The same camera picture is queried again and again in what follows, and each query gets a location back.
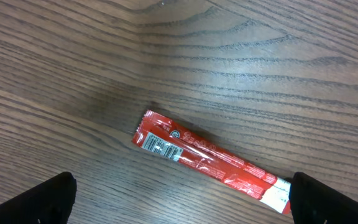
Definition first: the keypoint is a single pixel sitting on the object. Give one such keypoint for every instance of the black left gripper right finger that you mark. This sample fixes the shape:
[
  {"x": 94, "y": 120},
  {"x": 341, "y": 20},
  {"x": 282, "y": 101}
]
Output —
[{"x": 313, "y": 202}]

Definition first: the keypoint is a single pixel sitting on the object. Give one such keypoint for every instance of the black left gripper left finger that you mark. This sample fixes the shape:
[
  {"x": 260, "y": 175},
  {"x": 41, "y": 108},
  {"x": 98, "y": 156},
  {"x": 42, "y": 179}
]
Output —
[{"x": 47, "y": 203}]

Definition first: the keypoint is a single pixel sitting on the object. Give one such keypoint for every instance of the red snack packet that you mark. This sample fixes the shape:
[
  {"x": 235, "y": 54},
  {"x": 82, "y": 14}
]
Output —
[{"x": 163, "y": 136}]

